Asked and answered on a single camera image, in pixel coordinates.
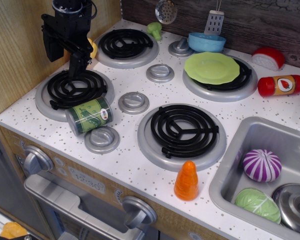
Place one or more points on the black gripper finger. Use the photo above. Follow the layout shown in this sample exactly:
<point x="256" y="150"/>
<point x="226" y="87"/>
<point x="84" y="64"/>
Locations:
<point x="77" y="64"/>
<point x="76" y="45"/>

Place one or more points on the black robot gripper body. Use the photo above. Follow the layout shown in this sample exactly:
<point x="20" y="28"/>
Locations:
<point x="62" y="25"/>

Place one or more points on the orange toy carrot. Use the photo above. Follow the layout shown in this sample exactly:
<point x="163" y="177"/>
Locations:
<point x="186" y="185"/>

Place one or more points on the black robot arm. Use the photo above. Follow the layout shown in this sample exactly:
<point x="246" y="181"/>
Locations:
<point x="73" y="6"/>

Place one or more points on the green toy plate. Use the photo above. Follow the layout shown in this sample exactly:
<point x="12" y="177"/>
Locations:
<point x="212" y="68"/>

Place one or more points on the yellow toy squash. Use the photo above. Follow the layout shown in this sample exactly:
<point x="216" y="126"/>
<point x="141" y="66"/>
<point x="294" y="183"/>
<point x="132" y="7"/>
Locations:
<point x="94" y="49"/>

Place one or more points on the front left black burner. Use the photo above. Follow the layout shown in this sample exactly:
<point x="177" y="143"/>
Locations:
<point x="59" y="92"/>

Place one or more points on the black burner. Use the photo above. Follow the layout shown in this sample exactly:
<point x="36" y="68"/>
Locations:
<point x="126" y="49"/>
<point x="172" y="134"/>
<point x="59" y="92"/>
<point x="240" y="88"/>

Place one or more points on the back left black burner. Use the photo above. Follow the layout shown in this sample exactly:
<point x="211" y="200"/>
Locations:
<point x="126" y="49"/>

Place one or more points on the green pickle can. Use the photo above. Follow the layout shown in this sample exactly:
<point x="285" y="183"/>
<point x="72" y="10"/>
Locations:
<point x="89" y="115"/>

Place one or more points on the silver stove knob lower middle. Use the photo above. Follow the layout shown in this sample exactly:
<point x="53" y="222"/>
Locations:
<point x="133" y="103"/>

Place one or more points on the silver stove knob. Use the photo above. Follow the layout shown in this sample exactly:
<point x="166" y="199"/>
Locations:
<point x="102" y="140"/>
<point x="160" y="73"/>
<point x="180" y="48"/>
<point x="133" y="103"/>

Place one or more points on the green toy broccoli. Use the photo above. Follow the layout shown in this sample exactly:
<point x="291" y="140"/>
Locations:
<point x="154" y="29"/>

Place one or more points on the silver stove knob upper middle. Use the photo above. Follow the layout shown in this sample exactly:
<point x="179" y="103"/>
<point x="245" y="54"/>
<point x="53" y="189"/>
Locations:
<point x="160" y="73"/>

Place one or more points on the silver stove knob front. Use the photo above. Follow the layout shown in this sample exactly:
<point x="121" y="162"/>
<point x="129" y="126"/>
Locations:
<point x="102" y="140"/>

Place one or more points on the silver slotted spoon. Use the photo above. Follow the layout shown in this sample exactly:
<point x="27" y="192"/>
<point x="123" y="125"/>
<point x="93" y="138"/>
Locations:
<point x="166" y="11"/>

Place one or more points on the silver stove knob back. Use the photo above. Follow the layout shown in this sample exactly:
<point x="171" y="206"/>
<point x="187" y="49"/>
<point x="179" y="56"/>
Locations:
<point x="180" y="48"/>

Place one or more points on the left oven dial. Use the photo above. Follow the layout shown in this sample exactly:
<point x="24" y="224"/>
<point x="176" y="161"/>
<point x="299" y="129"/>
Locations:
<point x="36" y="160"/>

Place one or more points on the oven dial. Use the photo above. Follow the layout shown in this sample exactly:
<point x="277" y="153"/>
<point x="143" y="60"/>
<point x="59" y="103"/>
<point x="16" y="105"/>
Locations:
<point x="137" y="212"/>
<point x="36" y="160"/>

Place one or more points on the blue toy bowl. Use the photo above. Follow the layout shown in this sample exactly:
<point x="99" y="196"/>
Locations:
<point x="201" y="42"/>

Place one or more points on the front right black burner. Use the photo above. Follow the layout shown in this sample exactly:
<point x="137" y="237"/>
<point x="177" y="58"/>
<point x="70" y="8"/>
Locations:
<point x="172" y="134"/>

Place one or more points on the silver toy spatula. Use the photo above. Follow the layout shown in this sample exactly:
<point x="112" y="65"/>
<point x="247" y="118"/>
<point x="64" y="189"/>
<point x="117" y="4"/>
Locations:
<point x="215" y="20"/>

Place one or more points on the right oven dial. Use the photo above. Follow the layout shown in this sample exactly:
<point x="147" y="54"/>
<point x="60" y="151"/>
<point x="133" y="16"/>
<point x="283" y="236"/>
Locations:
<point x="137" y="212"/>

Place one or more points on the back right black burner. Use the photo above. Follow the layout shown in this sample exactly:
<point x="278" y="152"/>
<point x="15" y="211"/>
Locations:
<point x="240" y="88"/>

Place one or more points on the silver sink basin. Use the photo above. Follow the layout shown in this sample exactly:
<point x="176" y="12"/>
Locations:
<point x="230" y="178"/>

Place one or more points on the yellow object bottom left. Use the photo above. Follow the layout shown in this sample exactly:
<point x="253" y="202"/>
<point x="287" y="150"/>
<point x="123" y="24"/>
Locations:
<point x="13" y="230"/>

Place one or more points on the red ketchup bottle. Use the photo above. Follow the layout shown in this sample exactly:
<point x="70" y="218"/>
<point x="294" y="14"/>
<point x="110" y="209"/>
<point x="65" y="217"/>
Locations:
<point x="279" y="85"/>

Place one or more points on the purple toy onion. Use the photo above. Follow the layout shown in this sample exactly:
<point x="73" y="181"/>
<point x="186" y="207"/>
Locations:
<point x="262" y="165"/>

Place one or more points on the green toy cabbage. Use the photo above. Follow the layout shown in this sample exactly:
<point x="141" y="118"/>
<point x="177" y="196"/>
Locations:
<point x="259" y="203"/>

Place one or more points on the silver pot lid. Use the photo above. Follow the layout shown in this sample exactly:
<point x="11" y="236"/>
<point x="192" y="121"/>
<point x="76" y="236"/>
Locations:
<point x="287" y="198"/>

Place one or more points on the silver oven door handle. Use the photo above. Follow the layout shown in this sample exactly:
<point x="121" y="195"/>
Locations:
<point x="67" y="203"/>

